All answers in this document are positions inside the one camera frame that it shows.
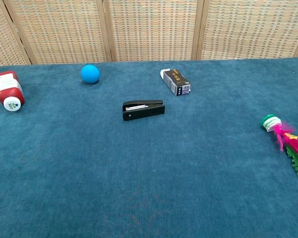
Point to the colourful feather shuttlecock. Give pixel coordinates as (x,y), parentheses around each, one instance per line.
(270,123)

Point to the black stapler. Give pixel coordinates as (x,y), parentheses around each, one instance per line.
(144,112)

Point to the small dark carton box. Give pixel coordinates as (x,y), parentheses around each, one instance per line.
(175,80)

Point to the blue felt table cover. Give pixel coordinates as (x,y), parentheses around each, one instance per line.
(149,173)

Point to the blue ball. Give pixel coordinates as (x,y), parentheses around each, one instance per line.
(90,74)

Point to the woven folding screen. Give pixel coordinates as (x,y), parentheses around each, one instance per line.
(151,29)

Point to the red bottle white cap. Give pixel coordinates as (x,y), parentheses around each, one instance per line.
(10,93)

